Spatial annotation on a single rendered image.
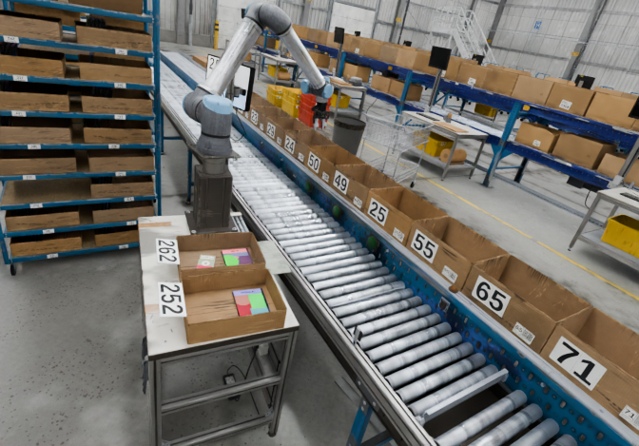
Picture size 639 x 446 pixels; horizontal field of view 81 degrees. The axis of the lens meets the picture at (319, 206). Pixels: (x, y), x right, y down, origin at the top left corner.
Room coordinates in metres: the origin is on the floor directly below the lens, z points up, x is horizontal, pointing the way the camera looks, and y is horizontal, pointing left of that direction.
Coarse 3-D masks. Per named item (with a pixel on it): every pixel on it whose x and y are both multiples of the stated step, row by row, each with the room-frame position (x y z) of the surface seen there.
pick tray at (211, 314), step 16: (224, 272) 1.32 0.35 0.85; (240, 272) 1.35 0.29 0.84; (256, 272) 1.39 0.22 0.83; (192, 288) 1.26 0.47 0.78; (208, 288) 1.29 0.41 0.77; (224, 288) 1.32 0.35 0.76; (240, 288) 1.34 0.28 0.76; (256, 288) 1.37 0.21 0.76; (272, 288) 1.33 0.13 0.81; (192, 304) 1.19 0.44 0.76; (208, 304) 1.20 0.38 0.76; (224, 304) 1.22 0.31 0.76; (272, 304) 1.28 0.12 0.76; (192, 320) 1.10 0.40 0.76; (208, 320) 1.12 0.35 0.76; (224, 320) 1.05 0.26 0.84; (240, 320) 1.08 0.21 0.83; (256, 320) 1.11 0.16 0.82; (272, 320) 1.14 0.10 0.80; (192, 336) 1.00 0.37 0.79; (208, 336) 1.02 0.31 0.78; (224, 336) 1.05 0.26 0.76
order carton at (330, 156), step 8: (312, 152) 2.69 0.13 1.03; (320, 152) 2.83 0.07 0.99; (328, 152) 2.87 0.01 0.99; (336, 152) 2.91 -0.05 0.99; (344, 152) 2.84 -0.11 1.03; (320, 160) 2.58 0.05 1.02; (328, 160) 2.88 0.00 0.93; (336, 160) 2.92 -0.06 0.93; (344, 160) 2.83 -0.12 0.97; (352, 160) 2.75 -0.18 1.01; (360, 160) 2.67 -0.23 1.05; (320, 168) 2.56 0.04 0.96; (328, 168) 2.49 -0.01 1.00; (320, 176) 2.55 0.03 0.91; (328, 184) 2.46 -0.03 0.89
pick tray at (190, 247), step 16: (176, 240) 1.49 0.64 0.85; (192, 240) 1.56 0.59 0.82; (208, 240) 1.60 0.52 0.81; (224, 240) 1.63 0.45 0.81; (240, 240) 1.67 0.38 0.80; (256, 240) 1.63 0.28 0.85; (192, 256) 1.51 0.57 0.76; (256, 256) 1.59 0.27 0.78; (192, 272) 1.30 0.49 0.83; (208, 272) 1.33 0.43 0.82
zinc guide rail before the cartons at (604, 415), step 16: (176, 64) 6.33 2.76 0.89; (256, 128) 3.50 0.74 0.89; (272, 144) 3.13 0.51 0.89; (336, 192) 2.35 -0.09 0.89; (352, 208) 2.14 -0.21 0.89; (368, 224) 1.97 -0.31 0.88; (432, 272) 1.59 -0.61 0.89; (464, 304) 1.38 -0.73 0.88; (512, 336) 1.23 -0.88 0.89; (528, 352) 1.15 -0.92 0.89; (544, 368) 1.08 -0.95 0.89; (560, 384) 1.02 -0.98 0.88; (592, 400) 0.97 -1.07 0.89; (608, 416) 0.92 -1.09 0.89; (624, 432) 0.86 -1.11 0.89
